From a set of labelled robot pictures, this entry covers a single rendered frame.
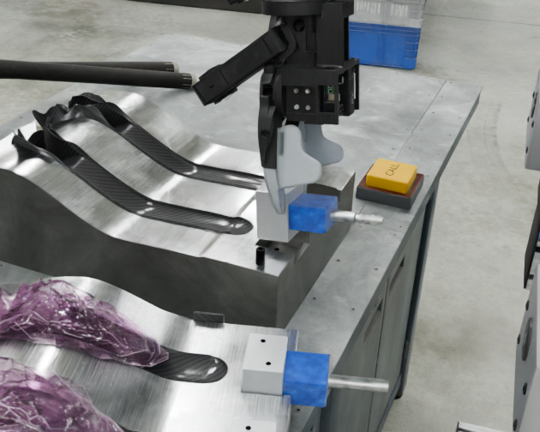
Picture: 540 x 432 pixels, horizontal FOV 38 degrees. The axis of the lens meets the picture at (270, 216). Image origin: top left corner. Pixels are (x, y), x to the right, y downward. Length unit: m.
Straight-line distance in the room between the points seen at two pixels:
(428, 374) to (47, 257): 1.30
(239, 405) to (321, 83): 0.30
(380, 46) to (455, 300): 1.95
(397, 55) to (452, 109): 2.55
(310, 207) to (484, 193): 2.15
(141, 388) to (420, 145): 0.74
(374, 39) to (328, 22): 3.24
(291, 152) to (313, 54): 0.10
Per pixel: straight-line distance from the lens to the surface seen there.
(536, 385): 0.58
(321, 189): 0.97
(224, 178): 0.99
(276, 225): 0.81
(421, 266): 1.72
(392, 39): 3.98
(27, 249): 0.97
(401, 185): 1.10
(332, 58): 0.75
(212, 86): 0.80
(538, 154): 1.03
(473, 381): 2.07
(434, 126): 1.38
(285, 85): 0.76
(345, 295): 0.92
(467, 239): 2.62
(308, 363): 0.72
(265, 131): 0.76
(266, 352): 0.71
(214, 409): 0.70
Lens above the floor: 1.35
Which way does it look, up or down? 31 degrees down
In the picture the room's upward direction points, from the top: 2 degrees clockwise
